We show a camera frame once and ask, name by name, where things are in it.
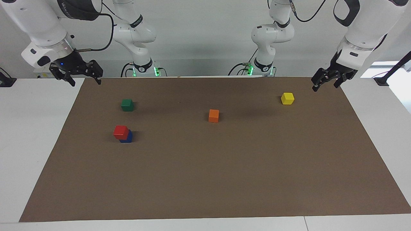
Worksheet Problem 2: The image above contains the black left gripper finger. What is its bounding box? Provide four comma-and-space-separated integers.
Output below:
334, 75, 351, 89
311, 68, 335, 92

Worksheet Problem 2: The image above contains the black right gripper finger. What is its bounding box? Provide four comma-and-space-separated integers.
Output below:
49, 64, 76, 87
85, 60, 103, 85

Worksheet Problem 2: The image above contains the red wooden block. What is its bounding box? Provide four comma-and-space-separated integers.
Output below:
113, 125, 130, 141

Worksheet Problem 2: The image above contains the yellow wooden block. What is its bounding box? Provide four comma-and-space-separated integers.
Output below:
281, 92, 295, 106

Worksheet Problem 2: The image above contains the green wooden block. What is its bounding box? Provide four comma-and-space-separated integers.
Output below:
121, 98, 135, 112

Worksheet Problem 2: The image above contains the small white box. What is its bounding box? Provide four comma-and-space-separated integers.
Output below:
33, 67, 52, 79

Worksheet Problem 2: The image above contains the brown table mat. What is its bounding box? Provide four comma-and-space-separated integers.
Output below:
19, 76, 411, 223

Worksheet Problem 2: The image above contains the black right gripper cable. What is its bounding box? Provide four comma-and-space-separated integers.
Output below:
72, 12, 115, 52

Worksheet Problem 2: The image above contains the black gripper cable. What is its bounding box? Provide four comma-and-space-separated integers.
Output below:
289, 0, 327, 23
72, 12, 115, 52

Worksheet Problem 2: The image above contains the black base cable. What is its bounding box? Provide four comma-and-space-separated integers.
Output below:
120, 62, 135, 78
228, 48, 258, 77

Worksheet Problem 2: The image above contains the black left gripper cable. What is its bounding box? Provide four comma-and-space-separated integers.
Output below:
289, 0, 327, 23

